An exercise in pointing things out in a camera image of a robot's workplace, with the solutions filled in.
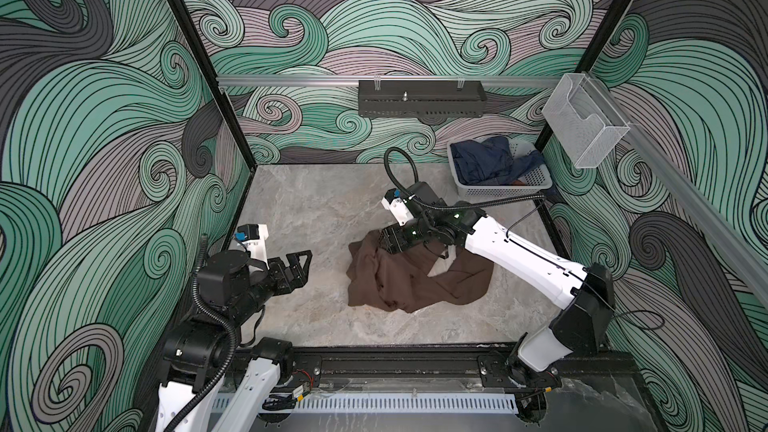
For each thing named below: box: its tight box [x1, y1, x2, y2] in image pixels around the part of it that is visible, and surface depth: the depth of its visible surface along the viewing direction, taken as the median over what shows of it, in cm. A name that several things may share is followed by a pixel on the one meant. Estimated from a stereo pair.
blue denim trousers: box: [450, 136, 544, 186], surface depth 115 cm
